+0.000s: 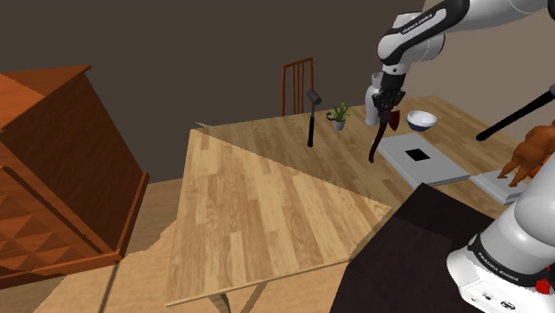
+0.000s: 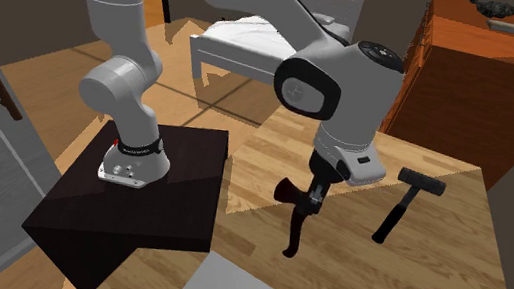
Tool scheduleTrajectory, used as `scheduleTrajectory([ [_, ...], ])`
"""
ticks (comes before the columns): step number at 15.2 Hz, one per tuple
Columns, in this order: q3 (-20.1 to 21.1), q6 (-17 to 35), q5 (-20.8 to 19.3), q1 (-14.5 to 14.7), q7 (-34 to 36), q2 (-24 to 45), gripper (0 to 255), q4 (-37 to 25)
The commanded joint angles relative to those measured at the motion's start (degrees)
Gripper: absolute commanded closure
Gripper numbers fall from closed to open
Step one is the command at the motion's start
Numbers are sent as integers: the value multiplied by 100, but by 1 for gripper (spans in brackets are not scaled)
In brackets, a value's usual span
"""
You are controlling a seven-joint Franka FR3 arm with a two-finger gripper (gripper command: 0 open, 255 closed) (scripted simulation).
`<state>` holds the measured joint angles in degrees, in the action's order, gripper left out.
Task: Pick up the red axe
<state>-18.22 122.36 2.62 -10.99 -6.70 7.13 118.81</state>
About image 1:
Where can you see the dark robot stand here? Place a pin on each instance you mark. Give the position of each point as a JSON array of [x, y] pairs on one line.
[[403, 256]]

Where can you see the small grey flat box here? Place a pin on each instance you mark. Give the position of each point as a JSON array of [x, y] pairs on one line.
[[494, 184]]

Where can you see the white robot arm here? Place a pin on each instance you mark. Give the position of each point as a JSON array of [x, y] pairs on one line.
[[407, 41]]

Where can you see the small potted green plant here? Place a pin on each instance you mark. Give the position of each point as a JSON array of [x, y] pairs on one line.
[[339, 123]]

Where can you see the light wooden table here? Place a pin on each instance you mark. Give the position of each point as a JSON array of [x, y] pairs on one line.
[[260, 203]]

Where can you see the wooden chair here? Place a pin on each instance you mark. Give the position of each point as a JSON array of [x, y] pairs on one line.
[[297, 86]]

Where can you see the long black stick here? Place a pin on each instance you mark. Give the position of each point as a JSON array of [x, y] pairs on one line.
[[511, 119]]

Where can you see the white jug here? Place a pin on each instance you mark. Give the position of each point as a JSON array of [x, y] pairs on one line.
[[370, 108]]

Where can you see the white and blue bowl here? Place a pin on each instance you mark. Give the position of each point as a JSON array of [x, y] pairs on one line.
[[421, 120]]

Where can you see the brown roast chicken figure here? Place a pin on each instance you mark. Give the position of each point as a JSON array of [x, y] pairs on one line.
[[531, 149]]

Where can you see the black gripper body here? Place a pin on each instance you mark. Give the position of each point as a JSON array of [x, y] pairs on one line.
[[392, 84]]

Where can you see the brown wooden cabinet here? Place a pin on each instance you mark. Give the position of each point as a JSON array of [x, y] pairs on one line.
[[56, 173]]

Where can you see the black hammer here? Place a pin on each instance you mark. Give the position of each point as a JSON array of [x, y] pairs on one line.
[[311, 125]]

